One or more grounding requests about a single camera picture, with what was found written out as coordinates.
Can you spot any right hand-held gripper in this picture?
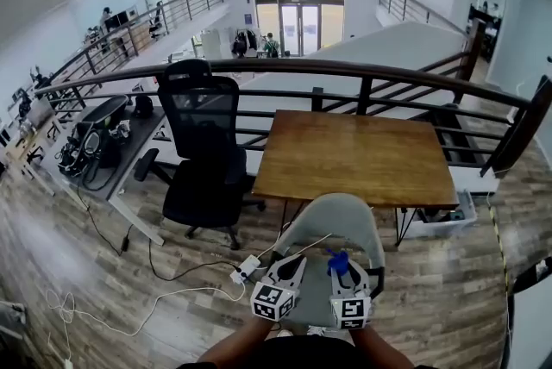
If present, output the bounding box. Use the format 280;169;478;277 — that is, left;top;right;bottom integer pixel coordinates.
329;261;373;331

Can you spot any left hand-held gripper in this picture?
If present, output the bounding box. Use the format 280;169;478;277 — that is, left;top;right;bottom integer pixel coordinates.
251;254;308;323

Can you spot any blue cloth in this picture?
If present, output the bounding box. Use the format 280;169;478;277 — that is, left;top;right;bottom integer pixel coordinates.
326;248;349;278

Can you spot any grey chair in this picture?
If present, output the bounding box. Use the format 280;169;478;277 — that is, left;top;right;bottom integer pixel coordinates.
269;192;386;304

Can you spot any person's right forearm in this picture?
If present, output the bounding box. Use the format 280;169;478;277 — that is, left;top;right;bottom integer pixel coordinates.
351;326;416;369

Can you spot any person's left forearm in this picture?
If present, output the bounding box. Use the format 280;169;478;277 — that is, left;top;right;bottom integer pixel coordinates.
198;317;278;365

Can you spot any black mesh office chair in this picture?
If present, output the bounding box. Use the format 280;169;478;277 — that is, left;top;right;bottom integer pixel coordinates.
133;59;267;251

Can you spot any white power strip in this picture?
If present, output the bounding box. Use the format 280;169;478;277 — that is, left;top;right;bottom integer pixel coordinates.
229;254;262;285

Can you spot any person's black clothing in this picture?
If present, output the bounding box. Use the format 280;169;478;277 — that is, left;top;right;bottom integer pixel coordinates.
175;334;417;369

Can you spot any white storage box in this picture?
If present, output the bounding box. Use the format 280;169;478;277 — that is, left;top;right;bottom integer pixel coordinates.
403;188;479;240

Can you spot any brown wooden table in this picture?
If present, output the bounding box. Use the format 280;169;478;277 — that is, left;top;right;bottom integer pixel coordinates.
251;109;461;248

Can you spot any grey desk with white legs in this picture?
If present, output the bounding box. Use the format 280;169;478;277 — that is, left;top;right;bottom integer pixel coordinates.
42;99;170;247

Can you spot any dark curved balcony railing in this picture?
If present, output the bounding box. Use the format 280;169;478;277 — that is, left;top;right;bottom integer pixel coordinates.
33;59;552;179

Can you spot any black backpack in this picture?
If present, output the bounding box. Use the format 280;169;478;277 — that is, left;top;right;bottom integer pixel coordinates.
132;95;155;119

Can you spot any pile of black gear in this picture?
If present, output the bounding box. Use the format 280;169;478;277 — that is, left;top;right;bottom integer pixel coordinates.
57;120;124;191

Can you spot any glass entrance door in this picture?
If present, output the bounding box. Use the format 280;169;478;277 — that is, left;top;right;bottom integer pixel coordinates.
278;3;322;57

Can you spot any black oval board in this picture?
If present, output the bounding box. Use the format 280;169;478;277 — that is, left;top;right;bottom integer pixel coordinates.
80;94;130;125

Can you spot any dark mezzanine railing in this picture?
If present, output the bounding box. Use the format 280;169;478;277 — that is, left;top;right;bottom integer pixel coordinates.
42;0;225;80
378;0;467;35

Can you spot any thin white cable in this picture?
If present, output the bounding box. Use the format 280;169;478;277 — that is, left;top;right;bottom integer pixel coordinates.
257;232;334;269

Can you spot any long white cable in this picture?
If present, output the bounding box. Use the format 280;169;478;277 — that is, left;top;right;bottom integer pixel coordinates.
45;284;248;362

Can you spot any black cable with power adapter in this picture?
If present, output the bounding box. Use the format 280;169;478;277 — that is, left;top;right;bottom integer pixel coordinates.
76;181;242;282

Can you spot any white board with black frame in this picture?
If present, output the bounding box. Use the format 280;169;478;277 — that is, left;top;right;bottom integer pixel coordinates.
505;256;552;369

